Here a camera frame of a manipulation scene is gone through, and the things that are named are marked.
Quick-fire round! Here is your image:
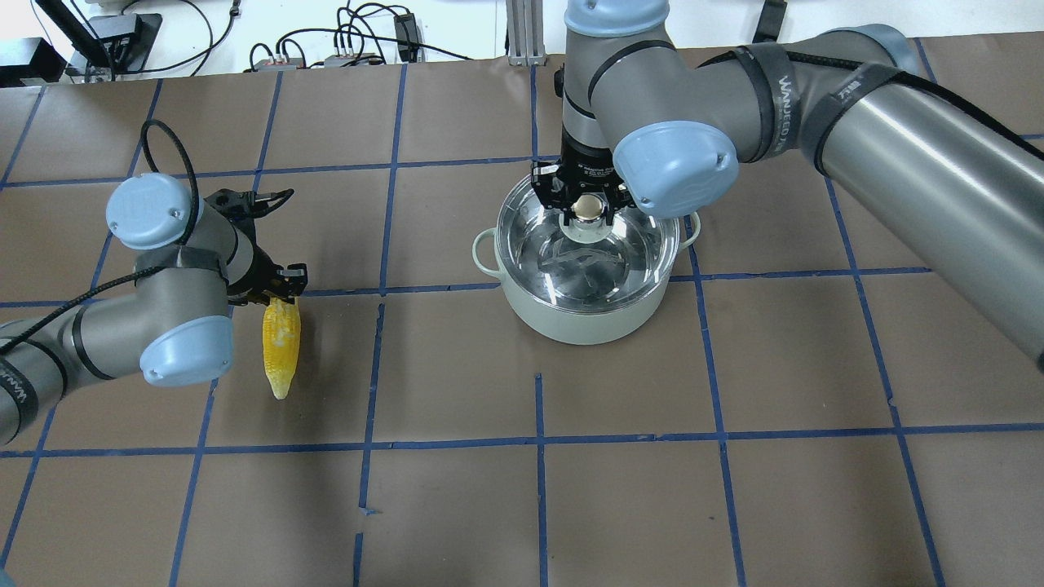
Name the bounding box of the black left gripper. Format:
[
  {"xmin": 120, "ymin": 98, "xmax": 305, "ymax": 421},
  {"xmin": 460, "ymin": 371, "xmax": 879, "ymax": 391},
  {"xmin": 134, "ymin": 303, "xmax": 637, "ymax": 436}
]
[{"xmin": 205, "ymin": 188, "xmax": 308, "ymax": 306}]

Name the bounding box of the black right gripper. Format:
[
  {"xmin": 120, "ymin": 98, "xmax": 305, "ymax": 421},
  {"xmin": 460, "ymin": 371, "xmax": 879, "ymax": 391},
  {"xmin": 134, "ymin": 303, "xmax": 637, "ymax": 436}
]
[{"xmin": 530, "ymin": 146, "xmax": 636, "ymax": 227}]

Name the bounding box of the glass pot lid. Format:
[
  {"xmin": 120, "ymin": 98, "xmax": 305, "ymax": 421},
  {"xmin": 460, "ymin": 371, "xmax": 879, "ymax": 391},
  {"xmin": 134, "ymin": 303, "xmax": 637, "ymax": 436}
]
[{"xmin": 493, "ymin": 181, "xmax": 691, "ymax": 315}]

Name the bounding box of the yellow corn cob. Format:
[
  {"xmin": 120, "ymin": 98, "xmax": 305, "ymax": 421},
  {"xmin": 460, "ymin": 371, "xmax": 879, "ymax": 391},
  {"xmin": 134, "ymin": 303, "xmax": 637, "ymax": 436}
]
[{"xmin": 262, "ymin": 298, "xmax": 302, "ymax": 400}]

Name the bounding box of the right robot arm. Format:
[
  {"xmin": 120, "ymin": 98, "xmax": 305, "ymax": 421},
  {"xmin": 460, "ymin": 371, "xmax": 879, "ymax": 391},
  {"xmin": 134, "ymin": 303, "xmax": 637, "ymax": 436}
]
[{"xmin": 532, "ymin": 1, "xmax": 1043, "ymax": 363}]

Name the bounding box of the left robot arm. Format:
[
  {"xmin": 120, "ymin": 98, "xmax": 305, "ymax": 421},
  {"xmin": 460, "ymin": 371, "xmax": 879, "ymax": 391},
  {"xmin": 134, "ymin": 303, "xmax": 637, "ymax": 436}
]
[{"xmin": 1, "ymin": 119, "xmax": 308, "ymax": 444}]

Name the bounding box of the white electric cooking pot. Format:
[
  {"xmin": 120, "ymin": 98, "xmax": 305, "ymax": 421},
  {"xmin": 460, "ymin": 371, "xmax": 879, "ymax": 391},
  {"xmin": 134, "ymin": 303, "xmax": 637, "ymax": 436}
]
[{"xmin": 472, "ymin": 217, "xmax": 697, "ymax": 345}]

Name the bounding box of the brown paper table cover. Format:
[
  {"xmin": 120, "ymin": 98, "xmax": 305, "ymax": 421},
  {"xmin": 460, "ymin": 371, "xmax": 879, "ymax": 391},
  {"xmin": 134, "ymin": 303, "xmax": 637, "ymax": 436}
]
[{"xmin": 1, "ymin": 58, "xmax": 1043, "ymax": 586}]

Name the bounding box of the aluminium frame post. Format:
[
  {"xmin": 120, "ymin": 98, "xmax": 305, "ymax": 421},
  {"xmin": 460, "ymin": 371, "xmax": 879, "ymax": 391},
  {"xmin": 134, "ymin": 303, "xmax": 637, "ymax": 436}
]
[{"xmin": 506, "ymin": 0, "xmax": 547, "ymax": 67}]

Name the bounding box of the black camera stand base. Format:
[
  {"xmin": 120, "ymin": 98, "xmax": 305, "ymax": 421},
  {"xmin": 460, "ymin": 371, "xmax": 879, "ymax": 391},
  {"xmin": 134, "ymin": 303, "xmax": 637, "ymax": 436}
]
[{"xmin": 66, "ymin": 11, "xmax": 163, "ymax": 77}]

